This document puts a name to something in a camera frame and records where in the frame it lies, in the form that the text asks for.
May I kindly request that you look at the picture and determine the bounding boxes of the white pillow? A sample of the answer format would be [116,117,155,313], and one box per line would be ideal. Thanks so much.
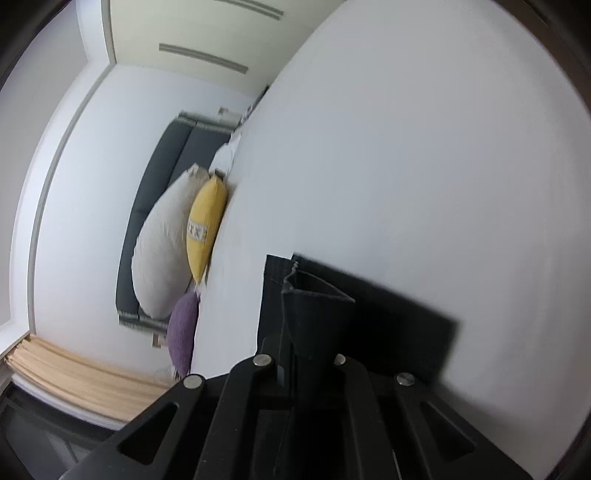
[209,134,243,178]

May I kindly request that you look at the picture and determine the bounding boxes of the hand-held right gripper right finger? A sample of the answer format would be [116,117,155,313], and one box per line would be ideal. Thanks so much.
[332,353,532,480]

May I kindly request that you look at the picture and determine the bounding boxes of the purple pillow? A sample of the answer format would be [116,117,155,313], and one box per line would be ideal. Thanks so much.
[167,291,201,379]

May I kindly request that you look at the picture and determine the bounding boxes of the beige curtain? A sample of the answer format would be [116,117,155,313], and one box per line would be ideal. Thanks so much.
[4,336,183,423]

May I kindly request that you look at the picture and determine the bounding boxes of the dark grey headboard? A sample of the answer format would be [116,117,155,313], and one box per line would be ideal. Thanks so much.
[115,113,238,333]

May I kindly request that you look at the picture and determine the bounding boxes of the white bed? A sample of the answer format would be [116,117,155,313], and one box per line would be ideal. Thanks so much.
[191,0,591,476]

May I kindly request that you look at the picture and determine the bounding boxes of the beige pillow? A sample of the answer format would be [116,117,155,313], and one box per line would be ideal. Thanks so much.
[131,163,209,320]

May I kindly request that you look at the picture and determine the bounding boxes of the yellow pillow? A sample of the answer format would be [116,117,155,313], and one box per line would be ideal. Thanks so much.
[186,174,228,284]

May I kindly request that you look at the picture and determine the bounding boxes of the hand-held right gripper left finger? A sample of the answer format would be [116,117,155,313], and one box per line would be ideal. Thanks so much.
[59,333,296,480]

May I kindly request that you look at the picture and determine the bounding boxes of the white wardrobe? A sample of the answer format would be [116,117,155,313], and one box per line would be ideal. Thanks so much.
[100,0,352,95]

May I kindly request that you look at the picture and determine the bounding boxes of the black pants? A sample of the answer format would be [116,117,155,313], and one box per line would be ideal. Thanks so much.
[255,253,460,411]

